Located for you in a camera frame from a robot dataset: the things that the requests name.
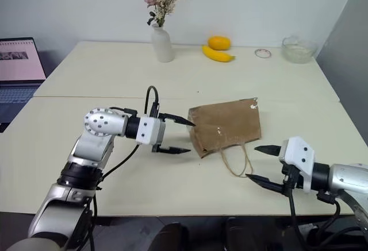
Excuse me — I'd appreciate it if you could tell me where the yellow banana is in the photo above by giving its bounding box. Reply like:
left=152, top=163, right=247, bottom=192
left=201, top=45, right=236, bottom=62

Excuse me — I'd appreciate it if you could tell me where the orange fruit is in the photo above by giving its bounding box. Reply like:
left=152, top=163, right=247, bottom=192
left=208, top=35, right=232, bottom=51

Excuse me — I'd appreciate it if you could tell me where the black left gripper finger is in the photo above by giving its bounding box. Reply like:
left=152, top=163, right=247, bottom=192
left=159, top=113, right=197, bottom=128
left=156, top=146, right=192, bottom=156

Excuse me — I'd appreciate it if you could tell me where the brown paper bag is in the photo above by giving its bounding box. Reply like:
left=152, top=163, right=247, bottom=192
left=187, top=97, right=263, bottom=178

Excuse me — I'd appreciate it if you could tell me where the white ceramic vase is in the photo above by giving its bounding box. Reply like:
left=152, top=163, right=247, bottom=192
left=151, top=23, right=175, bottom=63

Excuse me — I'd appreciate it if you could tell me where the clear glass bowl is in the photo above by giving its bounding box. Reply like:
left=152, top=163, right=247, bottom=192
left=281, top=36, right=319, bottom=64

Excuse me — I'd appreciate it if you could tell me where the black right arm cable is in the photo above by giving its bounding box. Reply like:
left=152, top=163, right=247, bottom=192
left=287, top=189, right=368, bottom=251

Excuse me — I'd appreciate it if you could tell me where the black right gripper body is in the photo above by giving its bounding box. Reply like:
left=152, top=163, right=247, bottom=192
left=281, top=161, right=305, bottom=197

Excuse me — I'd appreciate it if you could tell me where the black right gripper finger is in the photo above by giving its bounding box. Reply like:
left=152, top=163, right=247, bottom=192
left=245, top=173, right=286, bottom=194
left=254, top=145, right=282, bottom=157

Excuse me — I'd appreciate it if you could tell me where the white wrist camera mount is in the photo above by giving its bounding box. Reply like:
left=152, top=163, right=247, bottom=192
left=278, top=136, right=316, bottom=194
left=135, top=115, right=162, bottom=145

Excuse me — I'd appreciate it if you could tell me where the open laptop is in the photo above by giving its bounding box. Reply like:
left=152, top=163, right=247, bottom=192
left=0, top=37, right=47, bottom=133

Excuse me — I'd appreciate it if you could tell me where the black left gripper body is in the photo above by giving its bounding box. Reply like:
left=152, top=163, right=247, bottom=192
left=151, top=113, right=168, bottom=153

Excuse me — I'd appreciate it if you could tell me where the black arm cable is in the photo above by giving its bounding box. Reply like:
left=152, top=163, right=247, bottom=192
left=86, top=85, right=160, bottom=251
left=287, top=189, right=368, bottom=251

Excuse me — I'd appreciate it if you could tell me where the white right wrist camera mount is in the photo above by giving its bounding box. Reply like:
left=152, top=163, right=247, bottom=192
left=278, top=136, right=316, bottom=194

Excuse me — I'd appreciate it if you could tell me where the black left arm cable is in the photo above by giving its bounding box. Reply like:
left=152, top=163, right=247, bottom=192
left=86, top=85, right=160, bottom=251

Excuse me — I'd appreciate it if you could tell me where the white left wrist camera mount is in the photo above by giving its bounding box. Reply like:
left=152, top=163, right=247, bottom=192
left=135, top=115, right=162, bottom=145

